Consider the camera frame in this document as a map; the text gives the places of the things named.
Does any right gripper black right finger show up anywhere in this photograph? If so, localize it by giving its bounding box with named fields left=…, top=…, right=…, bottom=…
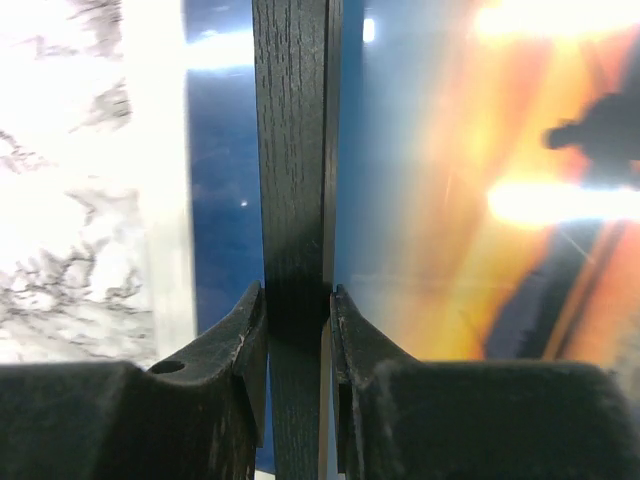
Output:
left=329, top=287, right=639, bottom=479

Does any black picture frame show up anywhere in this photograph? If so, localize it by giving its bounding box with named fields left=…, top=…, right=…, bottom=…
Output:
left=252, top=1, right=343, bottom=479

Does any sunset fishing photo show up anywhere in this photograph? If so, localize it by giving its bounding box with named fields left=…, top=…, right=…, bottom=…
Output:
left=185, top=1, right=639, bottom=376

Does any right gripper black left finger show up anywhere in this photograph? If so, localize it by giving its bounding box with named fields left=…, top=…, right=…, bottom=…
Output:
left=1, top=283, right=267, bottom=479

